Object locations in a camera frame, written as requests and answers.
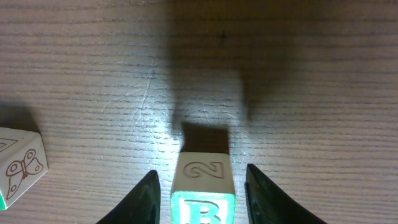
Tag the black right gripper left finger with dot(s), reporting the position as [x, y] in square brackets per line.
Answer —
[140, 206]

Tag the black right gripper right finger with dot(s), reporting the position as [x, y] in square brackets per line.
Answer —
[269, 204]

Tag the green B block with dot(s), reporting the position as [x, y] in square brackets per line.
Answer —
[203, 189]

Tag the green R block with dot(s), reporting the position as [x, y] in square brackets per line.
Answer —
[23, 163]

